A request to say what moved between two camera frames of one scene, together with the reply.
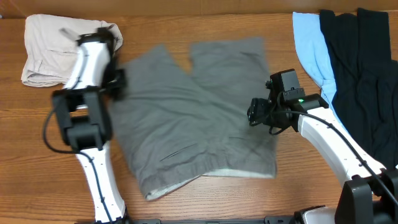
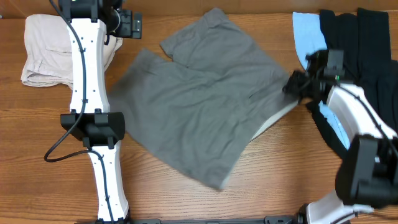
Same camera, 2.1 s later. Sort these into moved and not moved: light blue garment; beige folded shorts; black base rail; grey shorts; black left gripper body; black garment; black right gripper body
Moved: black left gripper body; black right gripper body; grey shorts
Not moved: black base rail; beige folded shorts; black garment; light blue garment
